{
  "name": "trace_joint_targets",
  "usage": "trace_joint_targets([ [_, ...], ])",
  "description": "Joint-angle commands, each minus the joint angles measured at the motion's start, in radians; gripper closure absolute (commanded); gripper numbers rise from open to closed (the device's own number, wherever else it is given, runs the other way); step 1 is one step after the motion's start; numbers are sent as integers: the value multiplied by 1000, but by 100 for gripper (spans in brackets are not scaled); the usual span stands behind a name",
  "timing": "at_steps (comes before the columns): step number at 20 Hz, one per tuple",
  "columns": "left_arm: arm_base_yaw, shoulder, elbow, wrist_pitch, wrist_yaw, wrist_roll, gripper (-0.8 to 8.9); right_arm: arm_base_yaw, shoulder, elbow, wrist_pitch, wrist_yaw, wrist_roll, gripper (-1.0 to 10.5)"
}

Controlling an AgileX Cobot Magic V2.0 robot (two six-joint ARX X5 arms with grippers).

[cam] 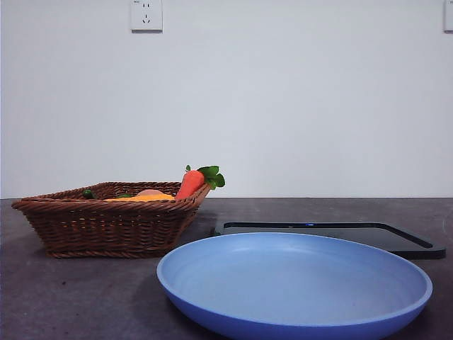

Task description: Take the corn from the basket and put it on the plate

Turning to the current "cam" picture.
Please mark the black glossy tray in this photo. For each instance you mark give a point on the black glossy tray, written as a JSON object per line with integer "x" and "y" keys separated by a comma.
{"x": 354, "y": 229}

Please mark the white wall socket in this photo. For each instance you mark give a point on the white wall socket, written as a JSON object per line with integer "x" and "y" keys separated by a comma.
{"x": 448, "y": 16}
{"x": 147, "y": 16}

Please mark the pale pink round fruit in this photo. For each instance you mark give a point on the pale pink round fruit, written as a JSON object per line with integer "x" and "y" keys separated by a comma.
{"x": 150, "y": 192}

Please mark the brown wicker basket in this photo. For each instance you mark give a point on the brown wicker basket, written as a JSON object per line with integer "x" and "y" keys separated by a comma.
{"x": 106, "y": 226}

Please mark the orange toy carrot green leaves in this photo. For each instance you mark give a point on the orange toy carrot green leaves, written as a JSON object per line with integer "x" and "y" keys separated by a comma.
{"x": 191, "y": 182}

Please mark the blue round plate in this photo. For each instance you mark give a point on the blue round plate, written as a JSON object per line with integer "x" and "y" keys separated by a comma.
{"x": 293, "y": 283}

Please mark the small dark green vegetable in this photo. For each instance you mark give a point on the small dark green vegetable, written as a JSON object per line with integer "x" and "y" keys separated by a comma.
{"x": 88, "y": 193}
{"x": 124, "y": 195}

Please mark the yellow toy corn cob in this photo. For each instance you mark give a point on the yellow toy corn cob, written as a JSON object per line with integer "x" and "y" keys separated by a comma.
{"x": 148, "y": 197}

